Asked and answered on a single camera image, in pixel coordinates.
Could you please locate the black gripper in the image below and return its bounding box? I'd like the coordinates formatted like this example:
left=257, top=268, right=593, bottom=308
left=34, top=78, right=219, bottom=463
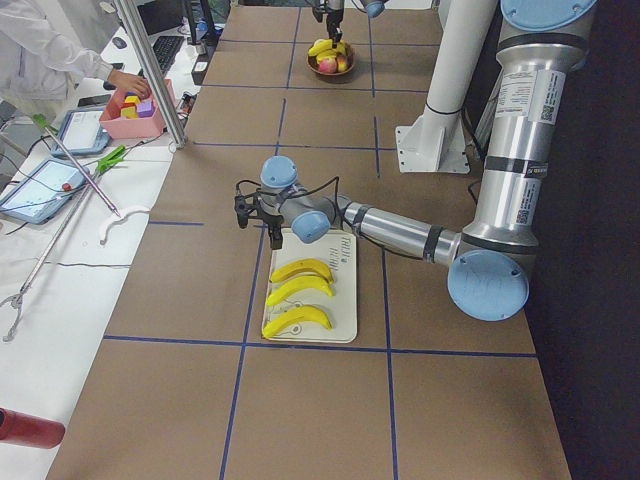
left=259, top=200, right=284, bottom=249
left=326, top=9, right=344, bottom=48

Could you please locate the yellow banana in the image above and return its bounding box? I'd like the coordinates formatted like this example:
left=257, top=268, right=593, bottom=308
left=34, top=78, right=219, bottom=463
left=262, top=305, right=333, bottom=339
left=266, top=275, right=334, bottom=307
left=308, top=39, right=346, bottom=57
left=270, top=258, right=334, bottom=284

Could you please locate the yellow banana front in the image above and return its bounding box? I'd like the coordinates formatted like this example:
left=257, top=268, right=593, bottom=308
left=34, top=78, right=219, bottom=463
left=266, top=275, right=334, bottom=307

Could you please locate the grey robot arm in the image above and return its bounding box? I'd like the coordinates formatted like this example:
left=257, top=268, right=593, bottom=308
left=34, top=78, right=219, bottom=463
left=253, top=1, right=596, bottom=321
left=317, top=0, right=386, bottom=47

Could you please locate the brown wicker basket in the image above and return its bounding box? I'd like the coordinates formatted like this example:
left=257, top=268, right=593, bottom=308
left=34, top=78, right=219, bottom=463
left=307, top=39, right=355, bottom=76

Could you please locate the yellow banana back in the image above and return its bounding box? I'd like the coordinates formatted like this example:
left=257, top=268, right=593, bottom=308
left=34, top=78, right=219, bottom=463
left=308, top=39, right=346, bottom=57

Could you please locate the red yellow mango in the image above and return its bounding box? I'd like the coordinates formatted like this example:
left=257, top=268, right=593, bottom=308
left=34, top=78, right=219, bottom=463
left=336, top=54, right=349, bottom=73

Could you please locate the pink white apple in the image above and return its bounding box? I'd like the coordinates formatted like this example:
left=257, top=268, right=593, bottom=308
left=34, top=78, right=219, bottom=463
left=317, top=57, right=336, bottom=75

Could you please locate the cream bear tray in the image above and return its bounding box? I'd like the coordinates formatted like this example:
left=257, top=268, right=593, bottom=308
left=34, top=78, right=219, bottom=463
left=261, top=228, right=358, bottom=343

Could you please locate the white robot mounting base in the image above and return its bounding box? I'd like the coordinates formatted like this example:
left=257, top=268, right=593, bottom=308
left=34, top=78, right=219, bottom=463
left=395, top=0, right=498, bottom=173

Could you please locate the black keyboard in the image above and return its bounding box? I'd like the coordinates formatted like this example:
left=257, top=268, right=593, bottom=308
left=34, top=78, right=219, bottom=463
left=152, top=35, right=185, bottom=77

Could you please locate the green clamp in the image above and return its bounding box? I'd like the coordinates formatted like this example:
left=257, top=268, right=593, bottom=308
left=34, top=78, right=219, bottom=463
left=95, top=145, right=126, bottom=176

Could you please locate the pink plastic bin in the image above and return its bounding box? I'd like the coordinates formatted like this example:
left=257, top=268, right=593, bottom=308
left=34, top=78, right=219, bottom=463
left=99, top=89, right=166, bottom=139

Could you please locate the blue teach pendant far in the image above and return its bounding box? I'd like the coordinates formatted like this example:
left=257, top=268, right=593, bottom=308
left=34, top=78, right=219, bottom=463
left=58, top=107, right=111, bottom=157

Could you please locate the blue teach pendant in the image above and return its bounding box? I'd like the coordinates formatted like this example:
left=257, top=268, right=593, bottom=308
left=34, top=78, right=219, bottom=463
left=58, top=107, right=111, bottom=157
left=1, top=158, right=86, bottom=224

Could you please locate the blue teach pendant near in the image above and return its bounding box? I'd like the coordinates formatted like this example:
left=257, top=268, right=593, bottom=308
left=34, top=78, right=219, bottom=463
left=1, top=158, right=86, bottom=224

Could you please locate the metal reacher grabber tool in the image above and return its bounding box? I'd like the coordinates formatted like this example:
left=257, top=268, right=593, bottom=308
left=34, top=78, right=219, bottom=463
left=1, top=115, right=119, bottom=343

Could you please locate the person in white shirt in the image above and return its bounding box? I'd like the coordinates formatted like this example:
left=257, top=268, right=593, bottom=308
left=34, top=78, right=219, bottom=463
left=1, top=1, right=151, bottom=106

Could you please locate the red bottle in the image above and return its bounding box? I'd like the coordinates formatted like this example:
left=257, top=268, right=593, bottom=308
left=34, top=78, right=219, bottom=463
left=1, top=408, right=66, bottom=449

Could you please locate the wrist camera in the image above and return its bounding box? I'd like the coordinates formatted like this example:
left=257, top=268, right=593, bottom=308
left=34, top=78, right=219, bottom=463
left=234, top=179, right=264, bottom=229
left=312, top=6, right=325, bottom=23

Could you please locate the aluminium frame post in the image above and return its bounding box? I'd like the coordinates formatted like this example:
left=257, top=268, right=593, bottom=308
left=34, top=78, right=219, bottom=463
left=113, top=0, right=187, bottom=149

